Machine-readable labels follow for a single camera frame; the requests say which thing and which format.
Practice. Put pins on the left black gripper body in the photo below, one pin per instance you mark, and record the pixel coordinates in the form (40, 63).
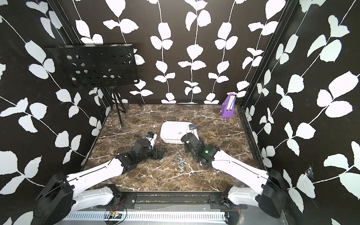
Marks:
(154, 154)

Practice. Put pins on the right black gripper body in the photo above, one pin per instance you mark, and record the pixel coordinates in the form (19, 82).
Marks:
(186, 150)

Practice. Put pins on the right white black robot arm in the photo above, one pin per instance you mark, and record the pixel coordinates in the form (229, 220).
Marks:
(266, 190)

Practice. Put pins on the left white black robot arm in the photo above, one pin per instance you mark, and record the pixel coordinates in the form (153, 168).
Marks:
(64, 194)

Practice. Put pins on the large knurled chrome socket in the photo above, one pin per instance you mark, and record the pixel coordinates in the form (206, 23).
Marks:
(182, 166)

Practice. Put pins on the white plastic storage box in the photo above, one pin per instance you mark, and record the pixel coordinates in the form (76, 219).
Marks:
(173, 131)

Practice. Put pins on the purple box with white card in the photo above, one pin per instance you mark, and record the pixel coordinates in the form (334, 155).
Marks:
(228, 107)

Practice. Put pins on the black perforated music stand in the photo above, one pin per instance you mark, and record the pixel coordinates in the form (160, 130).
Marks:
(109, 67)

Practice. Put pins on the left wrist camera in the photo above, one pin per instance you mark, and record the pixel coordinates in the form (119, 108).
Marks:
(152, 138)

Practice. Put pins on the black mounting rail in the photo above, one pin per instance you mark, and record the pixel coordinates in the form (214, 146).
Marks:
(217, 200)

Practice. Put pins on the white perforated cable duct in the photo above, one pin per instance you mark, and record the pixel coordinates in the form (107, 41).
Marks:
(153, 216)

